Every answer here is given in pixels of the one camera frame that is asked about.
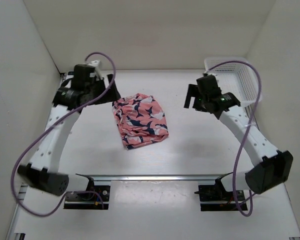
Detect aluminium front frame rail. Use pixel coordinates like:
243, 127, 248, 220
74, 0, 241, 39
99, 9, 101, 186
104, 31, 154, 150
91, 174, 220, 182

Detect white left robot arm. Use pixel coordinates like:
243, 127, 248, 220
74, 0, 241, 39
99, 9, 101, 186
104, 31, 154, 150
17, 60, 121, 200

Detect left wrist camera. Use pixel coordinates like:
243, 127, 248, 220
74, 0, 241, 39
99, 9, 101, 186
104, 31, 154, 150
87, 60, 102, 79

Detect white perforated plastic basket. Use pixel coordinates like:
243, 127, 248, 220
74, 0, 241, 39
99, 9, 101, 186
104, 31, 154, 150
204, 56, 258, 107

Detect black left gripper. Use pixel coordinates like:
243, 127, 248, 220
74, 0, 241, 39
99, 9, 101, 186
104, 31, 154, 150
85, 74, 121, 106

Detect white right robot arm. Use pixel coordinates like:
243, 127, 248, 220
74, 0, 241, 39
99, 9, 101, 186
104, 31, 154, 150
184, 75, 293, 200

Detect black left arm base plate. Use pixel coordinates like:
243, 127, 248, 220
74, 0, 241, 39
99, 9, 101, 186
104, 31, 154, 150
63, 183, 111, 210

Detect aluminium left frame rail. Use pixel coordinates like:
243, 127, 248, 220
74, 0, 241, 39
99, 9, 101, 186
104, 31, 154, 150
4, 72, 67, 240

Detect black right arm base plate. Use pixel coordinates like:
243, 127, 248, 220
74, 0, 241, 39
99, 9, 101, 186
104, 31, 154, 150
194, 185, 238, 212

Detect pink shark print shorts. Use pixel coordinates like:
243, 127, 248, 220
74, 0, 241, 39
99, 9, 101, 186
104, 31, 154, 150
112, 93, 169, 150

